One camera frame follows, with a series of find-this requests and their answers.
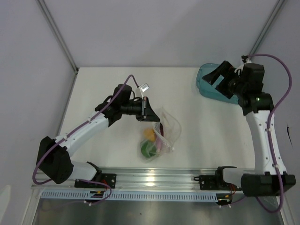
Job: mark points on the purple toy eggplant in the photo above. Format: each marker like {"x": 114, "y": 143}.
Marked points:
{"x": 159, "y": 141}

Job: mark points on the white slotted cable duct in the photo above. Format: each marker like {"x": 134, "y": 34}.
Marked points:
{"x": 134, "y": 196}

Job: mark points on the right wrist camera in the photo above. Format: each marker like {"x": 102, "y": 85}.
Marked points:
{"x": 245, "y": 59}

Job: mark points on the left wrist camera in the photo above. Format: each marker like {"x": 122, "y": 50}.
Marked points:
{"x": 142, "y": 89}

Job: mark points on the yellow toy pepper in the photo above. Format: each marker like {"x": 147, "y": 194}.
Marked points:
{"x": 149, "y": 134}

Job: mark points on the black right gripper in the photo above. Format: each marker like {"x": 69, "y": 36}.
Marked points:
{"x": 224, "y": 69}

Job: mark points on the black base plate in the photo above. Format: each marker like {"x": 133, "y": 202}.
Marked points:
{"x": 212, "y": 182}
{"x": 106, "y": 178}

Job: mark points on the green toy pepper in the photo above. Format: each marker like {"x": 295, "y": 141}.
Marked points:
{"x": 148, "y": 149}

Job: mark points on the clear zip top bag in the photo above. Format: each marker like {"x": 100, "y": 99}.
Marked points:
{"x": 172, "y": 132}

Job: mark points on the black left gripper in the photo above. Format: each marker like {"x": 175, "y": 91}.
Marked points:
{"x": 146, "y": 113}

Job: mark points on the left aluminium frame post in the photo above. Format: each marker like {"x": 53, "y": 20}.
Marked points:
{"x": 56, "y": 33}

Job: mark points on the aluminium mounting rail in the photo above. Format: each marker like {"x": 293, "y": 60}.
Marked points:
{"x": 157, "y": 179}

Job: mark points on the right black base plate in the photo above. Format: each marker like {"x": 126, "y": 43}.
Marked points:
{"x": 212, "y": 182}

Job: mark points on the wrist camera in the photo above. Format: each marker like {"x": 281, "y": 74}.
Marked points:
{"x": 245, "y": 59}
{"x": 142, "y": 89}

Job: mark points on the aluminium frame post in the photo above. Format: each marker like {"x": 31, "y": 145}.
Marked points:
{"x": 271, "y": 19}
{"x": 56, "y": 33}

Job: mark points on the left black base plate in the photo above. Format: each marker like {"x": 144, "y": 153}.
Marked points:
{"x": 106, "y": 178}

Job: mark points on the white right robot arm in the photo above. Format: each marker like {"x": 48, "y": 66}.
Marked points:
{"x": 270, "y": 177}

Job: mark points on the right aluminium frame post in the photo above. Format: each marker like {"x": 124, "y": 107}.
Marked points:
{"x": 271, "y": 19}

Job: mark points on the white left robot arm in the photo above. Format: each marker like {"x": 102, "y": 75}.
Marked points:
{"x": 209, "y": 129}

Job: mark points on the teal plastic bin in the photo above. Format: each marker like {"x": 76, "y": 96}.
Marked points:
{"x": 208, "y": 91}

